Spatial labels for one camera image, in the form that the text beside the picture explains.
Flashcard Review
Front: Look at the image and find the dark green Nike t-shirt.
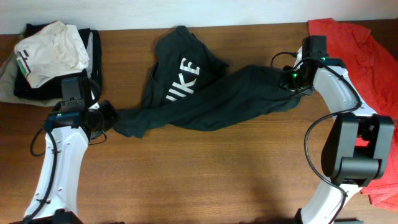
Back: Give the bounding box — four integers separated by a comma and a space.
114, 26, 302, 138

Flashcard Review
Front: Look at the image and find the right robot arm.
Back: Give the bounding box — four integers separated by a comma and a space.
281, 35, 394, 224

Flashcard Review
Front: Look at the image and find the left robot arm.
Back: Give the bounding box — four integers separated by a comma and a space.
21, 77, 119, 224

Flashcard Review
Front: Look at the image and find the red t-shirt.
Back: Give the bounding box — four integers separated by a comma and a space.
308, 18, 397, 212

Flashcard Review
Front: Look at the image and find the white folded t-shirt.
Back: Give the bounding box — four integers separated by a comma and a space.
14, 21, 89, 88

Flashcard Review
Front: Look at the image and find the grey folded garment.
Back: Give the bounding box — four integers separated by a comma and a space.
1, 35, 62, 107

